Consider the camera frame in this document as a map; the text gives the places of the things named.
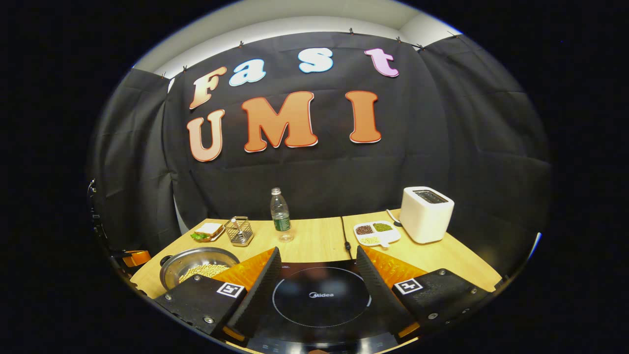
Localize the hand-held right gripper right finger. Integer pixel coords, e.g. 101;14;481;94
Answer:
356;245;492;340

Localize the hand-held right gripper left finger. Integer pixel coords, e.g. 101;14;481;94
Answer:
154;247;282;342

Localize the black induction cooktop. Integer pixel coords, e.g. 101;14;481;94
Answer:
231;260;421;354

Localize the steel pot with soybeans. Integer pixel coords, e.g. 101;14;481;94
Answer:
159;247;240;292

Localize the white divided dish with beans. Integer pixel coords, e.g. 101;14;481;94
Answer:
353;221;401;248

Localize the sandwich with lettuce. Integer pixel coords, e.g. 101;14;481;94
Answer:
191;222;224;242

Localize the clear plastic water bottle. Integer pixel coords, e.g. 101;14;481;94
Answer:
270;187;294;243

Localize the white toaster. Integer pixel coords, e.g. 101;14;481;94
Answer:
400;186;455;244

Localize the black backdrop cloth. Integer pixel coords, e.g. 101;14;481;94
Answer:
88;32;552;261

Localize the black cooktop power cable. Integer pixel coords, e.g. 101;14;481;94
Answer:
340;216;355;260

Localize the metal wire mesh holder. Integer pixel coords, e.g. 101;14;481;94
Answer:
225;216;255;247

